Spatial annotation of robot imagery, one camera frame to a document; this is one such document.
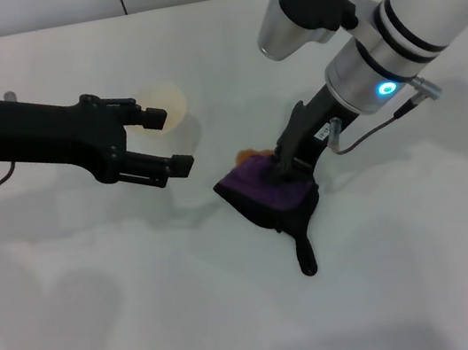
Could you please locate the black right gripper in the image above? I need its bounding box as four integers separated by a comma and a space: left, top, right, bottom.
253, 81, 371, 187

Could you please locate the purple-blue rag with black trim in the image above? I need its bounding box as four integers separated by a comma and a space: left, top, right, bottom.
208, 146, 335, 291

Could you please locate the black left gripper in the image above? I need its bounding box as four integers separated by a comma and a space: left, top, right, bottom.
0, 67, 199, 217

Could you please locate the brown water stain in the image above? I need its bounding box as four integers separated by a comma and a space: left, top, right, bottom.
233, 144, 276, 167

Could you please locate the dark right arm cable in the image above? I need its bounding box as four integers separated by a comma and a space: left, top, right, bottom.
321, 75, 451, 157

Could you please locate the white paper cup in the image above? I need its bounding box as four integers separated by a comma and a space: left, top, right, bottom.
128, 78, 204, 156

